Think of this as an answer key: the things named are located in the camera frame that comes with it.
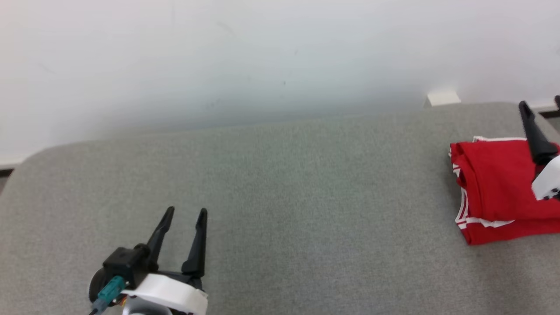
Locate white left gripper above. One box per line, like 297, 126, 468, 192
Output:
120, 206, 209, 315

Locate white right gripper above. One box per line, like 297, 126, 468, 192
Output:
518, 95, 560, 201

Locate red shirt with white trim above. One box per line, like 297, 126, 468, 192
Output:
449, 135, 560, 229

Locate red shorts with white print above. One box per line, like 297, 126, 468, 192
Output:
461, 217, 560, 246

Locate grey fabric sofa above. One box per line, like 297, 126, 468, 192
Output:
0, 101, 560, 315

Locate white wall box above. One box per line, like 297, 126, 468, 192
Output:
426, 90, 462, 107

